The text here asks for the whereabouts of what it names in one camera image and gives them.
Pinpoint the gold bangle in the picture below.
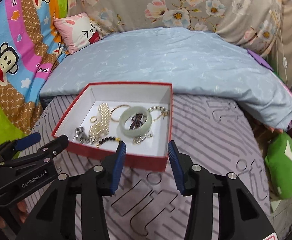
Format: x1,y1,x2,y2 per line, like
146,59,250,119
111,104,131,122

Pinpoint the red jewelry box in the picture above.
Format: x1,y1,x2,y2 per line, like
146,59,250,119
52,82,173,172

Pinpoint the pearl and crystal bracelet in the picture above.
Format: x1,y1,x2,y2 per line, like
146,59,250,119
147,105,171,120

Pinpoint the green plush toy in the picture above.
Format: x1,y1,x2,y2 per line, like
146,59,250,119
265,133,292,199

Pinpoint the silver wrist watch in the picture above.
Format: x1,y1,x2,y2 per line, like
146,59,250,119
75,127,90,144

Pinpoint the dark bead bracelet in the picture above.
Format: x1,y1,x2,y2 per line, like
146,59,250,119
95,135,121,149

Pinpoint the purple cloth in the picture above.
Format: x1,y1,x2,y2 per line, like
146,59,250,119
247,49,274,72

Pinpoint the pink cat pillow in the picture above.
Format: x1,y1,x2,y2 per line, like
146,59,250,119
53,12,103,54

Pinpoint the left hand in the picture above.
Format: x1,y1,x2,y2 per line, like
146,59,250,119
0,200,29,229

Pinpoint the grey floral blanket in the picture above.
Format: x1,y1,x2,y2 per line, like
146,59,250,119
67,0,292,86

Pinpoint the colourful monkey cartoon bedsheet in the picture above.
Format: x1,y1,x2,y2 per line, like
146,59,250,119
0,0,67,144

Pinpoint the white pearl necklace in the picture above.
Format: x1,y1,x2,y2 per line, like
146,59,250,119
88,102,112,143

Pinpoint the pale green jade bangle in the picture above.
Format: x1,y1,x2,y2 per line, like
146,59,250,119
119,106,153,138

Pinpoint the white cable with switch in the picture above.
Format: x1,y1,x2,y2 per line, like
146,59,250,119
263,0,290,88

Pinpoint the purple crystal bow brooch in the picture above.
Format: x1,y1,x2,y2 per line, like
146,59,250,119
129,113,147,130

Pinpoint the light blue quilt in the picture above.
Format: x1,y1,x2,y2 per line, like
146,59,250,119
39,28,292,129

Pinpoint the gold chain charm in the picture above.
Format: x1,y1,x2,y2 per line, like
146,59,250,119
132,132,153,145

